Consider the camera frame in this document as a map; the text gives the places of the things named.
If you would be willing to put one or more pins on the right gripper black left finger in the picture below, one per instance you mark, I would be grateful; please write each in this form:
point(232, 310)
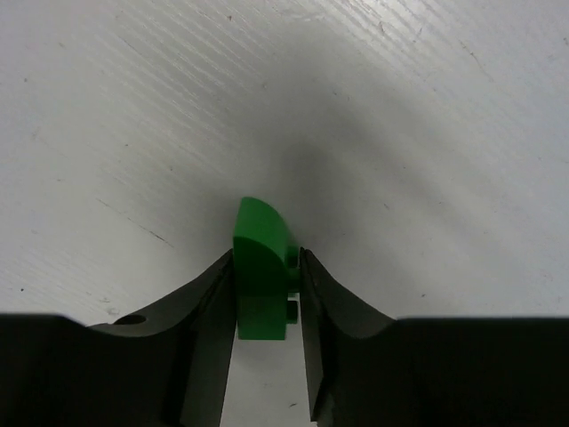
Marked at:
point(163, 365)

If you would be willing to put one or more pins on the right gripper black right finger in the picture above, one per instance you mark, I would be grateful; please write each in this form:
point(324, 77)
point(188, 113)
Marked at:
point(365, 368)

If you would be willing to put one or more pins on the green curved lego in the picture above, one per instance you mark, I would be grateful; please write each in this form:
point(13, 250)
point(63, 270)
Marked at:
point(267, 272)

